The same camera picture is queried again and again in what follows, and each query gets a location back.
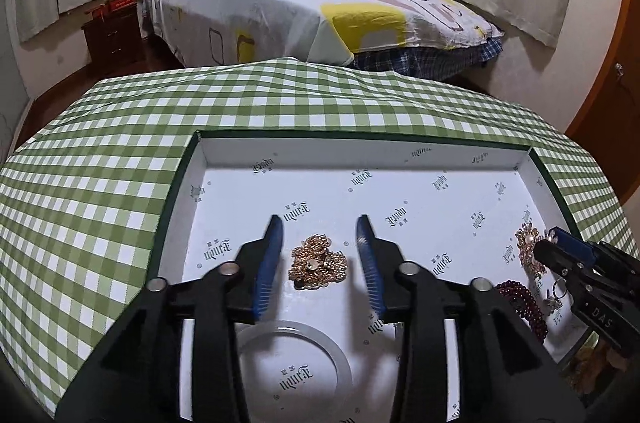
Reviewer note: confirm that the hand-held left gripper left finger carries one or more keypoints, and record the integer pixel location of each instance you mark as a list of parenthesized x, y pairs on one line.
[(267, 268)]

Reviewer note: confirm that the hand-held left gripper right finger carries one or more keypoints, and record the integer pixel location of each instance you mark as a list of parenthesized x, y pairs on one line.
[(370, 263)]

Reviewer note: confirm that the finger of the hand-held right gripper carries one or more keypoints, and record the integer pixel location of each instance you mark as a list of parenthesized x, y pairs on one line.
[(575, 248), (552, 260)]

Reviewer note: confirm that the gold flower pearl brooch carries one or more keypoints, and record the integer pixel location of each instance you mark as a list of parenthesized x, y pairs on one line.
[(530, 248)]

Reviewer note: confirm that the silver pendant keyring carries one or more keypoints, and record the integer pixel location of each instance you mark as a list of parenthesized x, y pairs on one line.
[(552, 300)]

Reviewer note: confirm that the gold filigree brooch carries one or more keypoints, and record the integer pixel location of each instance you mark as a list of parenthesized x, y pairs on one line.
[(315, 263)]

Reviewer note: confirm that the pale jade bangle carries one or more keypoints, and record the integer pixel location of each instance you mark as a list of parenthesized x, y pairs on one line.
[(295, 327)]

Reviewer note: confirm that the green-rimmed white box lid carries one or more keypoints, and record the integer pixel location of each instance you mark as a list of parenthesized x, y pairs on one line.
[(400, 193)]

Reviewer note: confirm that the person's right hand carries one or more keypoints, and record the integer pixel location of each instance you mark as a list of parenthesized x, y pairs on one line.
[(592, 368)]

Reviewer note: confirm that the brown wooden door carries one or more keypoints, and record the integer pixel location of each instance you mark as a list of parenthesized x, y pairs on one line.
[(615, 113)]

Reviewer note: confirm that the green checked tablecloth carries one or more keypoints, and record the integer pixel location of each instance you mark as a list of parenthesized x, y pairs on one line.
[(100, 178)]

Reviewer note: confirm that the blue plaid bed sheet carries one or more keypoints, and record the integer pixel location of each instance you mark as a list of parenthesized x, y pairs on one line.
[(430, 58)]

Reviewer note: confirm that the patterned white bedsheet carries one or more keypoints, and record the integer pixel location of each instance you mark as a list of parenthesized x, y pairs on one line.
[(300, 13)]

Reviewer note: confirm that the dark wooden nightstand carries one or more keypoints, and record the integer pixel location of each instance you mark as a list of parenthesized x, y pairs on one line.
[(112, 35)]

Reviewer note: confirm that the red gift box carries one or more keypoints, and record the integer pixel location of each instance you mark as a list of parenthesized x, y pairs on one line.
[(117, 5)]

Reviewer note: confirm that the frosted glass sliding wardrobe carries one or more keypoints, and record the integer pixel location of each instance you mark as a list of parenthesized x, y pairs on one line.
[(11, 103)]

